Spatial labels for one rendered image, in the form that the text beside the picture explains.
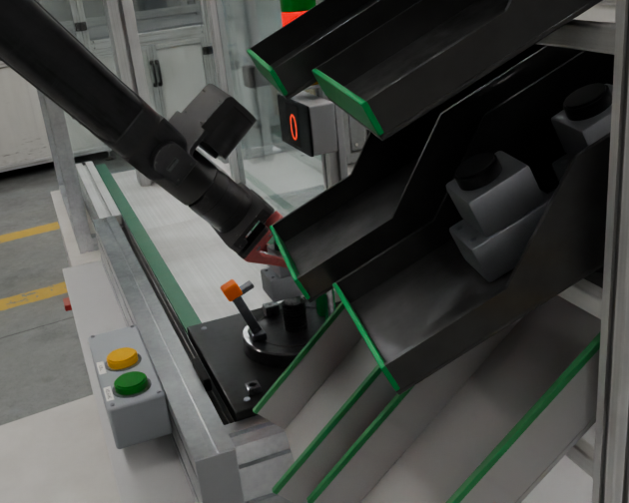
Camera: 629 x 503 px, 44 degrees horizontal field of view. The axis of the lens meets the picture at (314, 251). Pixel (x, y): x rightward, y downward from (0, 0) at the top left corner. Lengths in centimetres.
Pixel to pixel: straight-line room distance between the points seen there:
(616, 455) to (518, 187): 18
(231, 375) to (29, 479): 29
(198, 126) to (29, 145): 531
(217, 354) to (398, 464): 40
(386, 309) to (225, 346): 49
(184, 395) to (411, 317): 48
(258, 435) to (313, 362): 13
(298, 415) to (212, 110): 34
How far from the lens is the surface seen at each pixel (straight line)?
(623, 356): 49
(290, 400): 79
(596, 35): 46
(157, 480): 100
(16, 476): 108
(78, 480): 104
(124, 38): 194
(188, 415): 91
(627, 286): 47
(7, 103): 607
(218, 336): 104
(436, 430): 65
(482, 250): 51
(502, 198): 50
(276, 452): 88
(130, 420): 97
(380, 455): 66
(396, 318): 54
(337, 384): 76
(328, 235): 68
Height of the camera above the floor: 145
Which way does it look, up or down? 22 degrees down
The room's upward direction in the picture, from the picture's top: 6 degrees counter-clockwise
